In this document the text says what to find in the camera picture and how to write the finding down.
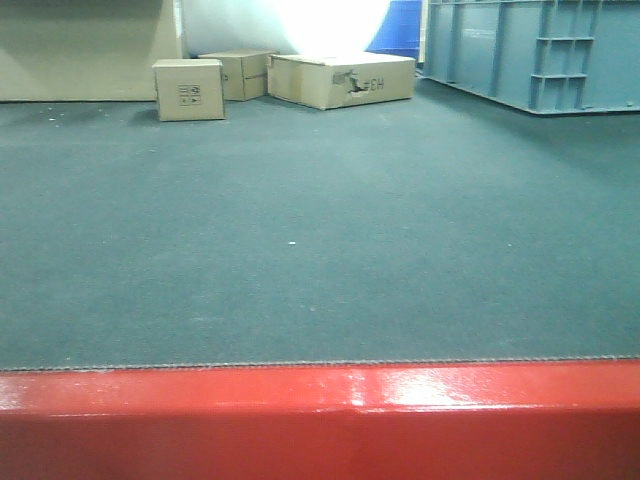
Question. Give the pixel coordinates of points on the large flat cardboard box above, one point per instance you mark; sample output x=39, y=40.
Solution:
x=326, y=83

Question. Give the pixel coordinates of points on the large cardboard panel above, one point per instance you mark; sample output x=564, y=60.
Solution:
x=86, y=50

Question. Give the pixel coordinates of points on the dark blue bin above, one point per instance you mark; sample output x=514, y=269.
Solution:
x=400, y=32

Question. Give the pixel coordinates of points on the small cardboard box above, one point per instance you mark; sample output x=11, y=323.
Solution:
x=189, y=89

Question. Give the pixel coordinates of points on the blue plastic crate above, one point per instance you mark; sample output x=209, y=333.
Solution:
x=542, y=57

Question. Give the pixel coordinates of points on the middle cardboard box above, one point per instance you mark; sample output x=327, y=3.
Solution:
x=244, y=72

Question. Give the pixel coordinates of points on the dark grey felt mat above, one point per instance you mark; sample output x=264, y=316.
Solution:
x=441, y=228

